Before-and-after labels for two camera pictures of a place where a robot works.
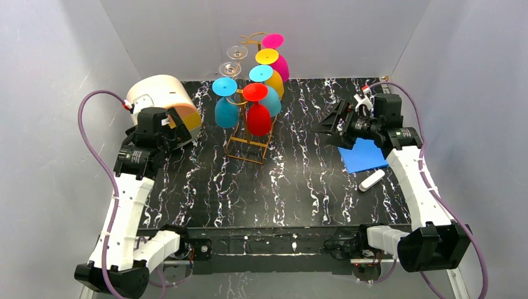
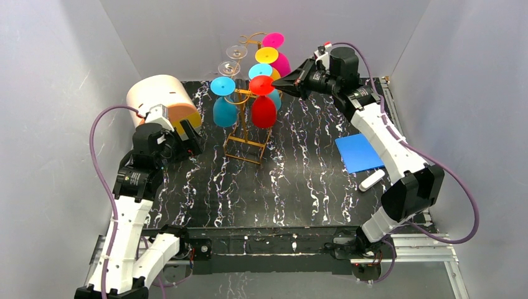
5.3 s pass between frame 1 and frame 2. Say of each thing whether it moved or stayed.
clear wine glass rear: stayed
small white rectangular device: stayed
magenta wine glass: stayed
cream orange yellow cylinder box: stayed
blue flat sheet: stayed
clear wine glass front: stayed
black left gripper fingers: stayed
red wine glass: moved
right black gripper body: moved
